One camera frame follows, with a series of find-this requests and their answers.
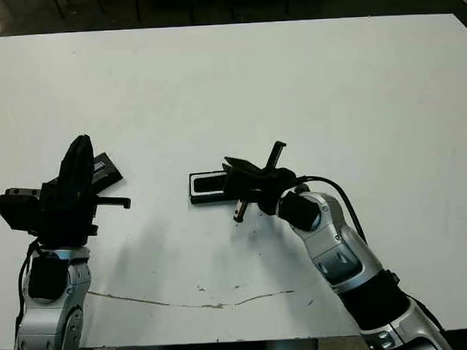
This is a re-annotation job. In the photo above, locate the black box lid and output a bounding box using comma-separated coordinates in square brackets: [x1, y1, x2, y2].
[90, 150, 126, 196]

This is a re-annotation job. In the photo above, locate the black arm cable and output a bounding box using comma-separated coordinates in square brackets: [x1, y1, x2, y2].
[293, 173, 370, 247]
[14, 243, 42, 318]

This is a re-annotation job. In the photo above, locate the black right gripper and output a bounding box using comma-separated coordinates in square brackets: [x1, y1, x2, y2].
[221, 140, 289, 222]

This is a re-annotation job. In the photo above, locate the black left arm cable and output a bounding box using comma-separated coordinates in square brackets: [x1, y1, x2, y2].
[14, 243, 42, 318]

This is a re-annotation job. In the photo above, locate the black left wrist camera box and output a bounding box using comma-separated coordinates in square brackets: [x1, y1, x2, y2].
[0, 186, 45, 233]

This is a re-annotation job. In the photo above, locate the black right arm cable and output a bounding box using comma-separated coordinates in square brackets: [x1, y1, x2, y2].
[293, 173, 370, 247]

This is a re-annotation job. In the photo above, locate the black box base white insert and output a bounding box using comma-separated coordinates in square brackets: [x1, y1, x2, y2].
[186, 169, 232, 206]

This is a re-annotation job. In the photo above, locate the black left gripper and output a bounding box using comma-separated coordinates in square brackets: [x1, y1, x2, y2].
[28, 132, 133, 248]

